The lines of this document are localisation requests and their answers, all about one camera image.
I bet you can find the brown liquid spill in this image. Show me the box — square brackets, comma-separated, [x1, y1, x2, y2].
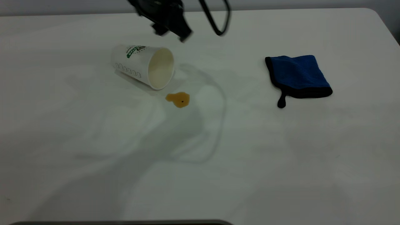
[165, 92, 190, 109]

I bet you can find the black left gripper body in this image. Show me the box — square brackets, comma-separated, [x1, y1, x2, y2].
[127, 0, 185, 26]

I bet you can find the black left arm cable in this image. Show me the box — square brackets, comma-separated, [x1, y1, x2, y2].
[199, 0, 231, 36]

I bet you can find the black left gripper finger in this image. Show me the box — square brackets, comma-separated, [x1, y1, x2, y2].
[152, 22, 169, 36]
[170, 19, 193, 43]

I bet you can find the white paper cup green print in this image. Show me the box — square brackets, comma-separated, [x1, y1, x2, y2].
[112, 45, 175, 91]

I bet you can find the blue cloth black trim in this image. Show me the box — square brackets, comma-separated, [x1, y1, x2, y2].
[265, 55, 333, 109]

